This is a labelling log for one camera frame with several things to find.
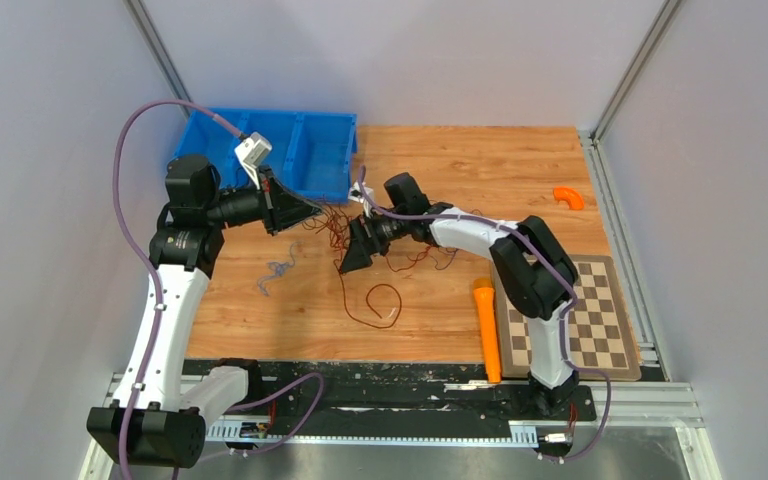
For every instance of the blue three-compartment bin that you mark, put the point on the blue three-compartment bin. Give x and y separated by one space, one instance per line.
312 152

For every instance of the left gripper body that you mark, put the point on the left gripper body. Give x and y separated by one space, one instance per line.
270 199

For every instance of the orange curved piece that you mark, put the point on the orange curved piece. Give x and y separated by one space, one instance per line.
570 197

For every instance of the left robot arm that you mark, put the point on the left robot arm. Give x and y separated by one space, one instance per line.
151 421

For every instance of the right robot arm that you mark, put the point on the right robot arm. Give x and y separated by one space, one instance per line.
536 273

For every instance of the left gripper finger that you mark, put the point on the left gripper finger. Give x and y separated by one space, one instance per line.
294 211
283 198

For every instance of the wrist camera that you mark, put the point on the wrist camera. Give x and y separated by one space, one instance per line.
250 153
360 193

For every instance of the orange cylinder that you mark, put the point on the orange cylinder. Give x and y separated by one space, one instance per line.
484 297

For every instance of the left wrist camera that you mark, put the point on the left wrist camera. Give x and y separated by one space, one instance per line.
250 153

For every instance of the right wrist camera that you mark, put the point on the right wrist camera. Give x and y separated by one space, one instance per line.
360 193

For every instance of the wooden chessboard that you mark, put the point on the wooden chessboard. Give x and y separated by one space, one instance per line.
600 331

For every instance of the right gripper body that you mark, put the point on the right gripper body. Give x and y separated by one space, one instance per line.
382 232

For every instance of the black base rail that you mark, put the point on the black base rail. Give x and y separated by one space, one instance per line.
408 400

